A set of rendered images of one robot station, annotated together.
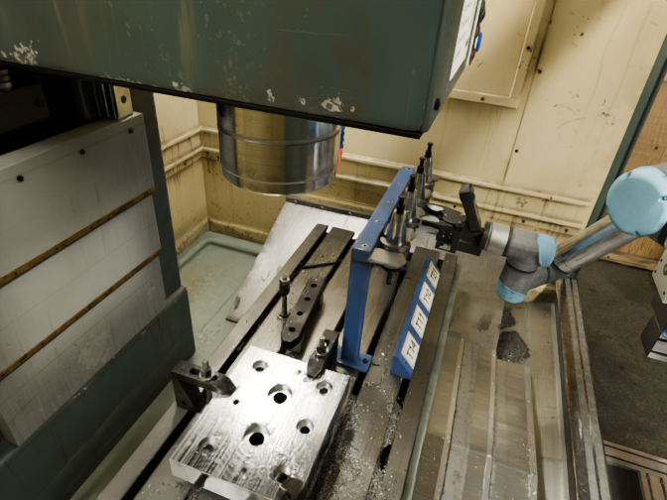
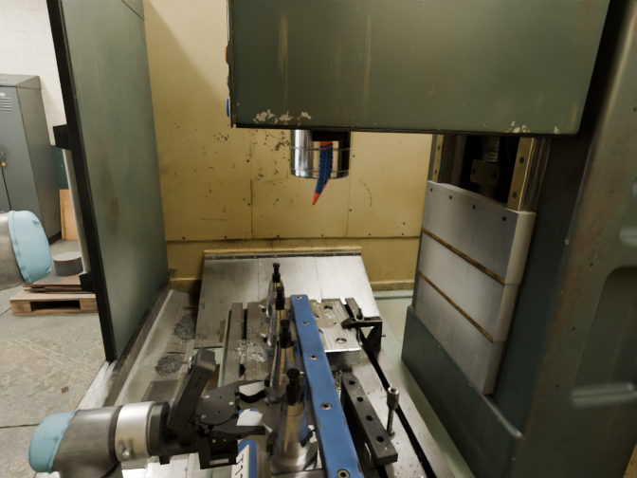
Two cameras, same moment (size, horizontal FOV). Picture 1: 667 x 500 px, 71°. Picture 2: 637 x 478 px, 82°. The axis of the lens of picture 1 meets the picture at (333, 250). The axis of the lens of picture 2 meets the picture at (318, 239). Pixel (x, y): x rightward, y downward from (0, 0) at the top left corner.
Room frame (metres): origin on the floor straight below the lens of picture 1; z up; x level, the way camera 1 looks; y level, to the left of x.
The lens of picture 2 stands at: (1.47, -0.37, 1.60)
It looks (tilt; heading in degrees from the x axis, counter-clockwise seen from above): 18 degrees down; 153
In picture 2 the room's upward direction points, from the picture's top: 2 degrees clockwise
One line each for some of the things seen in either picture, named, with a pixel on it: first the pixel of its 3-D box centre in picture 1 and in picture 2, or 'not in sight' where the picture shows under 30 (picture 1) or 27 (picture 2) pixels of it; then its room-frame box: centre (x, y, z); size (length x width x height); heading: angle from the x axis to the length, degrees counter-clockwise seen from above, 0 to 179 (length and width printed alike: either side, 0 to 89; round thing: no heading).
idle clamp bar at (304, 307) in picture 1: (303, 315); (363, 419); (0.90, 0.06, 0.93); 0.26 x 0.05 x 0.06; 168
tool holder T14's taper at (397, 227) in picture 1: (397, 225); (276, 295); (0.83, -0.13, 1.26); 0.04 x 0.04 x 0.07
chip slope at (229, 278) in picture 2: not in sight; (290, 301); (-0.04, 0.27, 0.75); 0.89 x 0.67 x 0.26; 73
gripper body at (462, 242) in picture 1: (462, 232); (199, 427); (1.00, -0.31, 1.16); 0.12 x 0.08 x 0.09; 73
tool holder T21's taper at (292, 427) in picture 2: (425, 168); (292, 420); (1.14, -0.22, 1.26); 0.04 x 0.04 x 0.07
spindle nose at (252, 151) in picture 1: (280, 129); (319, 152); (0.59, 0.08, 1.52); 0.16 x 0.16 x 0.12
